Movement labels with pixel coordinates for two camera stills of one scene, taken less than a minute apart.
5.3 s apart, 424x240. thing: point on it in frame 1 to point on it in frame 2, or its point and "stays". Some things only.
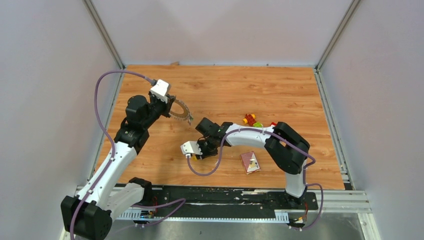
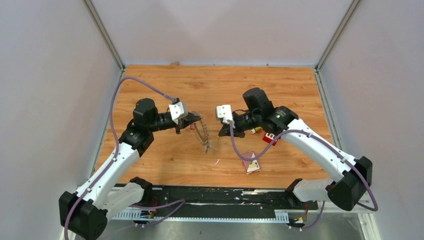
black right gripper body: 207,147 to 245,121
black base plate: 226,198 stays
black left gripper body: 157,107 to 179,125
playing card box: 250,162 stays
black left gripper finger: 170,99 to 192,116
